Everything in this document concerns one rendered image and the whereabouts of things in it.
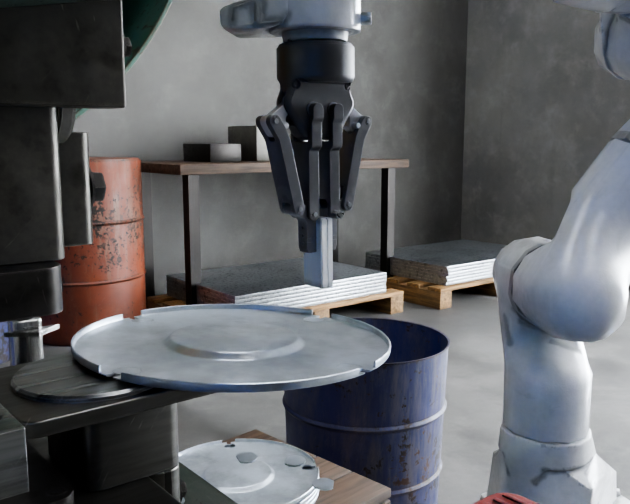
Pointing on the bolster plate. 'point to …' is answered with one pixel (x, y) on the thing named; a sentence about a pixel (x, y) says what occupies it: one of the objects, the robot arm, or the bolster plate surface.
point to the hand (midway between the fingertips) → (317, 251)
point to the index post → (23, 352)
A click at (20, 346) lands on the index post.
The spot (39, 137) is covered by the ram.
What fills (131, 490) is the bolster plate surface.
